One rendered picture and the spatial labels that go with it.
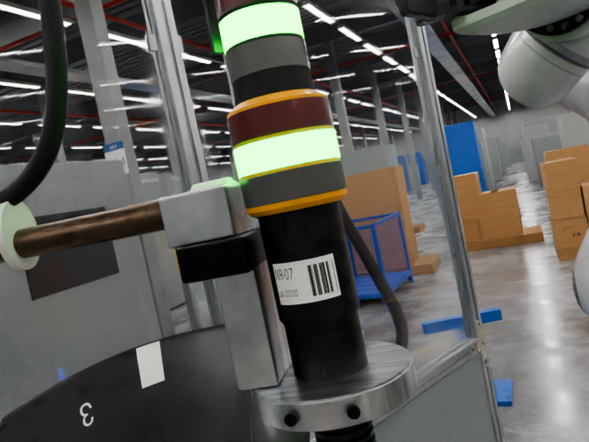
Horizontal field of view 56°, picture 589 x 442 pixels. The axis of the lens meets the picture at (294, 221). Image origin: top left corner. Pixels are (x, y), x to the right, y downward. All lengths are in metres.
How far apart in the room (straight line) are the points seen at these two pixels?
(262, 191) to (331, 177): 0.03
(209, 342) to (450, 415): 1.29
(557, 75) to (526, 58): 0.03
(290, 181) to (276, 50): 0.05
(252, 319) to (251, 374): 0.02
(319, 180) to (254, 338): 0.07
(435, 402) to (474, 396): 0.20
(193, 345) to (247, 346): 0.18
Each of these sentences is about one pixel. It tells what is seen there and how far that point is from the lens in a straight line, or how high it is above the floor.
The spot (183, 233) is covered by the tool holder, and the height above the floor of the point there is 1.52.
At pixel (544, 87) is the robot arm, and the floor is 1.58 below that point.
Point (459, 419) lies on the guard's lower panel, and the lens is 1.70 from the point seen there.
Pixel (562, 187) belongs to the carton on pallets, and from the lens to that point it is 7.71.
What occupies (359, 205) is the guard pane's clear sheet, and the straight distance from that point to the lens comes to 1.38.
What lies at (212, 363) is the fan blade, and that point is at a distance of 0.40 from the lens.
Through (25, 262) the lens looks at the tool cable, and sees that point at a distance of 0.29.
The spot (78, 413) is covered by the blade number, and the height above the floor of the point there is 1.42.
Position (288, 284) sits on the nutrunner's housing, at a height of 1.50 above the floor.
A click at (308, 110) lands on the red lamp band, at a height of 1.56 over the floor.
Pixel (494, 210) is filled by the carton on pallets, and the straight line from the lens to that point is 9.45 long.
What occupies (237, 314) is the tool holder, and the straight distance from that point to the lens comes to 0.23.
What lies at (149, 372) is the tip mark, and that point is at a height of 1.43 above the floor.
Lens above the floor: 1.53
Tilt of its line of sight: 3 degrees down
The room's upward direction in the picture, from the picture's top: 12 degrees counter-clockwise
